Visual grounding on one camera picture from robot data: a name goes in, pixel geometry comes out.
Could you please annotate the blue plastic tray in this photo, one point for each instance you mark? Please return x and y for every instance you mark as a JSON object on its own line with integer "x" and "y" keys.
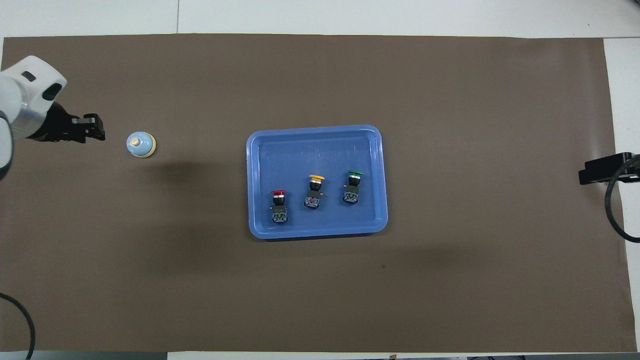
{"x": 300, "y": 155}

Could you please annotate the light blue service bell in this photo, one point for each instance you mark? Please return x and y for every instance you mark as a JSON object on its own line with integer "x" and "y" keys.
{"x": 139, "y": 145}

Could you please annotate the brown table mat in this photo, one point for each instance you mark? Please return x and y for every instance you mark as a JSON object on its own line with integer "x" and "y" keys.
{"x": 200, "y": 280}

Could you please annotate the yellow push button switch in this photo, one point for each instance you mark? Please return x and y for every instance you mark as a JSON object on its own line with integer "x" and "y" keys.
{"x": 313, "y": 197}

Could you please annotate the red push button switch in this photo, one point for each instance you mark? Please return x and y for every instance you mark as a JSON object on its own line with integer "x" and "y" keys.
{"x": 279, "y": 210}

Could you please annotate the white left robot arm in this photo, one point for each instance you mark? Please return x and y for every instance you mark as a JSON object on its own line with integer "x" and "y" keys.
{"x": 25, "y": 85}

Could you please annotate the green push button switch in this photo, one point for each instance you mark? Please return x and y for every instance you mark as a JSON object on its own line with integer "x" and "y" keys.
{"x": 352, "y": 192}

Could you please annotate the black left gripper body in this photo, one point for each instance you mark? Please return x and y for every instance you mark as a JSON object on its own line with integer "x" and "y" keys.
{"x": 60, "y": 127}

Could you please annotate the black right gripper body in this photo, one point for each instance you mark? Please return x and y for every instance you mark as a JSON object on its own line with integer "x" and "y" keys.
{"x": 600, "y": 169}

